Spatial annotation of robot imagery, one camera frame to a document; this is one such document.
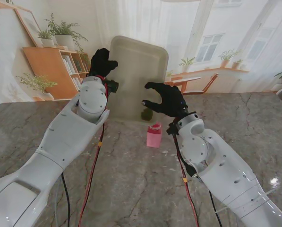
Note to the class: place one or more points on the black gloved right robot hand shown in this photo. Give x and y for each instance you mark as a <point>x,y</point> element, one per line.
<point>172,99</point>

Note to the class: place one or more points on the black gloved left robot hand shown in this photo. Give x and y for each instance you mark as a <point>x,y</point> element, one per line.
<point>100,63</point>

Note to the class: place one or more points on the green beans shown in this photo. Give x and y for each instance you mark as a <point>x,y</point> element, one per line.
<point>146,114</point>

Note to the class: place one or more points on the cream baking tray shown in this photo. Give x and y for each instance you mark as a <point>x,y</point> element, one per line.
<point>136,71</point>

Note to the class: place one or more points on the square pink jar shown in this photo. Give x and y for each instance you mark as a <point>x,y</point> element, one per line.
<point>153,139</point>

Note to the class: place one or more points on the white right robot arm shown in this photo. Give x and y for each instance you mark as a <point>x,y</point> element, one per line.
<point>221,170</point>

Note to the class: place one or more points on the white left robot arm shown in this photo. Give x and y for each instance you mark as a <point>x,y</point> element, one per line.
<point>60,146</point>

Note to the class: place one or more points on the trailing ivy plant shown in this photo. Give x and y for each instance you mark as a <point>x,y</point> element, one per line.
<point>84,58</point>

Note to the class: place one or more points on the wooden dining table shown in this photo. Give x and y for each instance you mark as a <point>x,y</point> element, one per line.
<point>190,79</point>

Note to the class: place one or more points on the large plant white pot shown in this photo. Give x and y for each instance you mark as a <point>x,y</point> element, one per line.
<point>64,40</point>

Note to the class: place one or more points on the wooden bookshelf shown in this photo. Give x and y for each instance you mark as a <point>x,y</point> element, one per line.
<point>48,71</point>

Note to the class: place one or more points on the bushy plant terracotta pot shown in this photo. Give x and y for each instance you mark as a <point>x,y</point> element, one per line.
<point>225,62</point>

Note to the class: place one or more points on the small plant terracotta pot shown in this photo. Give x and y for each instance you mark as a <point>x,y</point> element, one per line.
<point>236,65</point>

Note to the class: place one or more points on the leaning wooden picture frame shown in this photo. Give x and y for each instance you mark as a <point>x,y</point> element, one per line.
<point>28,26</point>

